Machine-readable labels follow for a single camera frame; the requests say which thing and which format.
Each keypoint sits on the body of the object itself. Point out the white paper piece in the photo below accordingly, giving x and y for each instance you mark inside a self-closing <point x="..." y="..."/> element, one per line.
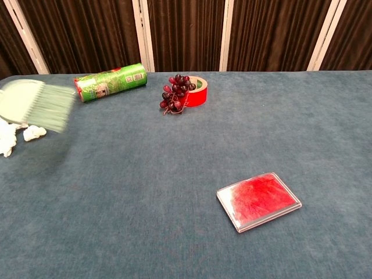
<point x="7" y="139"/>
<point x="34" y="132"/>

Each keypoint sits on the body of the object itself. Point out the pale green hand brush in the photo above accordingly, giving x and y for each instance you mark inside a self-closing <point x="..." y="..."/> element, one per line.
<point x="37" y="103"/>

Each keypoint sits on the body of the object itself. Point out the blue felt table mat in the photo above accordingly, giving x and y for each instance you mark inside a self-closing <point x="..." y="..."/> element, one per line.
<point x="186" y="180"/>

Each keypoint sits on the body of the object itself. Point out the red adhesive tape roll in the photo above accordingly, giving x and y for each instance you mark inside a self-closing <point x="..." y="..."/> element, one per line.
<point x="197" y="94"/>

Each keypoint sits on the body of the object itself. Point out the dark red grape bunch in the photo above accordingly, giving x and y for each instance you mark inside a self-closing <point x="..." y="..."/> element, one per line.
<point x="174" y="94"/>

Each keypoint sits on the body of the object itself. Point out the green cylindrical snack can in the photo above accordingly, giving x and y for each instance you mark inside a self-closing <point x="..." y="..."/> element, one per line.
<point x="112" y="82"/>

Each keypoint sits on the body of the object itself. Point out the clear case with red filling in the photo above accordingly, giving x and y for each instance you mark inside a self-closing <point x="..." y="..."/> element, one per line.
<point x="258" y="200"/>

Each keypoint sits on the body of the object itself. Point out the dark brown curtain panel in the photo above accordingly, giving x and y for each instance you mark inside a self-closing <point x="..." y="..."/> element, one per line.
<point x="186" y="35"/>
<point x="84" y="35"/>
<point x="11" y="43"/>
<point x="351" y="35"/>
<point x="273" y="35"/>

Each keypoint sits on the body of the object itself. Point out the white partition frame post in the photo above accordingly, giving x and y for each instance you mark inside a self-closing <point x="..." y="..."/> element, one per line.
<point x="27" y="36"/>
<point x="227" y="35"/>
<point x="143" y="35"/>
<point x="327" y="35"/>

